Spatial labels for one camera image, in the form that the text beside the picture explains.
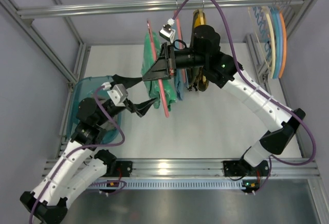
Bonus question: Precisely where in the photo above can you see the teal plastic basket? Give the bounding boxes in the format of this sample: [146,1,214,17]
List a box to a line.
[66,76,119,144]

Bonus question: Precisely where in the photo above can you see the pink hanger with blue trousers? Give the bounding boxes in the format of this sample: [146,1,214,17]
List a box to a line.
[173,0,188,83]

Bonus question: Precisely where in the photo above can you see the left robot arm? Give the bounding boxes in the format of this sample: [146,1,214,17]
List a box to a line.
[20,74,156,223]

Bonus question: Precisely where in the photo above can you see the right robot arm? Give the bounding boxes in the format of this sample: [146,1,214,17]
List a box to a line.
[142,25,305,177]

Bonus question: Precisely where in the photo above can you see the slotted cable duct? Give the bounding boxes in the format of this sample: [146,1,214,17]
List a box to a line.
[88,179,259,190]

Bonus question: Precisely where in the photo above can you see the left aluminium frame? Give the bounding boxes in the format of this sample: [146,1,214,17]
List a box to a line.
[0,0,90,137]

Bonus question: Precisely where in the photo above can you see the right aluminium frame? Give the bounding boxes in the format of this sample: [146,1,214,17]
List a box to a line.
[244,0,328,223]

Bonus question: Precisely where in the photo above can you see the green tie-dye trousers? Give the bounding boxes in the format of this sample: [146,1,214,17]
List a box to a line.
[141,31,177,111]

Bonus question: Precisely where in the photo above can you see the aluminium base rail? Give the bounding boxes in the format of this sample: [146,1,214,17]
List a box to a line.
[55,158,319,183]

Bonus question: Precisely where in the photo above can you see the light blue trousers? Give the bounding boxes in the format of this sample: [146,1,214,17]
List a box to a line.
[174,73,185,101]

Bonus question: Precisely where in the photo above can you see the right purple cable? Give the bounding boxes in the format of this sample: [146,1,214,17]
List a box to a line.
[173,0,317,193]

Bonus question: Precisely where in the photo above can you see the pink hanger with green trousers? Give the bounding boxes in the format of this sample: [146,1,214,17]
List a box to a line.
[147,18,169,118]

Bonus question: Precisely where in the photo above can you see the aluminium frame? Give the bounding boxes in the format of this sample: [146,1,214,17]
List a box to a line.
[0,0,90,137]
[244,0,328,223]

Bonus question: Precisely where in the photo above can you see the cream hanger with camouflage trousers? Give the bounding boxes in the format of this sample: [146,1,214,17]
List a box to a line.
[196,0,206,26]

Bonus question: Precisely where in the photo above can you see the camouflage yellow trousers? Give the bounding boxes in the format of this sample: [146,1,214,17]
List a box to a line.
[187,10,209,92]

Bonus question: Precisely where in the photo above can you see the aluminium hanging rail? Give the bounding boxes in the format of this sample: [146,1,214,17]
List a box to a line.
[16,0,306,19]

